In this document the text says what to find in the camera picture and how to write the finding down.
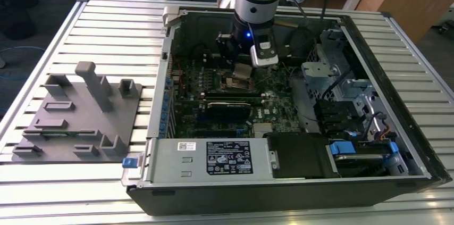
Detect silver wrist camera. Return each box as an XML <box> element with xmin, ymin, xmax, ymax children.
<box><xmin>250</xmin><ymin>33</ymin><xmax>280</xmax><ymax>68</ymax></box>

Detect grey case handle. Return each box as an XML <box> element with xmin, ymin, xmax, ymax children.
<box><xmin>161</xmin><ymin>6</ymin><xmax>179</xmax><ymax>28</ymax></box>

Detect black drive connector block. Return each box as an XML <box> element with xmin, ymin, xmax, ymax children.
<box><xmin>312</xmin><ymin>99</ymin><xmax>359</xmax><ymax>134</ymax></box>

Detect silver metal drive bracket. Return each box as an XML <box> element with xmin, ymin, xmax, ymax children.
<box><xmin>300</xmin><ymin>61</ymin><xmax>340</xmax><ymax>80</ymax></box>

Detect grey parts rack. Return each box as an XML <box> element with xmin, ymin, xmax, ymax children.
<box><xmin>11</xmin><ymin>61</ymin><xmax>143</xmax><ymax>162</ymax></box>

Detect black hard disk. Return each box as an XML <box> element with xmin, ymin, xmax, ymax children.
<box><xmin>332</xmin><ymin>153</ymin><xmax>387</xmax><ymax>178</ymax></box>

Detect CPU socket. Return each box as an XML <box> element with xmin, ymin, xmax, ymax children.
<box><xmin>219</xmin><ymin>70</ymin><xmax>256</xmax><ymax>93</ymax></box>

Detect orange yellow power wires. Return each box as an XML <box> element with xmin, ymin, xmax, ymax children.
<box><xmin>376</xmin><ymin>126</ymin><xmax>391</xmax><ymax>141</ymax></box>

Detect black inner case cable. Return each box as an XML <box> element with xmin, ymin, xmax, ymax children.
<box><xmin>320</xmin><ymin>68</ymin><xmax>352</xmax><ymax>101</ymax></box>

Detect black PC case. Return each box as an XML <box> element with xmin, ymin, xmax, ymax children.
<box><xmin>120</xmin><ymin>5</ymin><xmax>454</xmax><ymax>217</ymax></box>

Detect silver chipset heatsink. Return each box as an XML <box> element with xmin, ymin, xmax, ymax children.
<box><xmin>252</xmin><ymin>122</ymin><xmax>275</xmax><ymax>134</ymax></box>

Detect green motherboard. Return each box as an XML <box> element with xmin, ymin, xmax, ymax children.
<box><xmin>165</xmin><ymin>54</ymin><xmax>310</xmax><ymax>139</ymax></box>

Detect silver CPU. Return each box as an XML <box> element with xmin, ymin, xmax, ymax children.
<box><xmin>232</xmin><ymin>62</ymin><xmax>254</xmax><ymax>80</ymax></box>

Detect black graphics card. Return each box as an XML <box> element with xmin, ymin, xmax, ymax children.
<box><xmin>206</xmin><ymin>101</ymin><xmax>254</xmax><ymax>124</ymax></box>

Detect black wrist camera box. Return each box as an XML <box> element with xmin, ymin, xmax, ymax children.
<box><xmin>215</xmin><ymin>31</ymin><xmax>235</xmax><ymax>51</ymax></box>

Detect silver power supply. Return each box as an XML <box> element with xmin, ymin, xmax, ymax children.
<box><xmin>140</xmin><ymin>138</ymin><xmax>280</xmax><ymax>183</ymax></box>

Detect blue case latch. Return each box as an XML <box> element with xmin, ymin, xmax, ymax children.
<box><xmin>120</xmin><ymin>157</ymin><xmax>139</xmax><ymax>169</ymax></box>

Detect green RAM stick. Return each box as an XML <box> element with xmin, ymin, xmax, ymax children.
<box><xmin>40</xmin><ymin>130</ymin><xmax>81</xmax><ymax>139</ymax></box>

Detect black office chair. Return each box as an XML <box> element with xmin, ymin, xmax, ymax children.
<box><xmin>0</xmin><ymin>0</ymin><xmax>40</xmax><ymax>41</ymax></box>

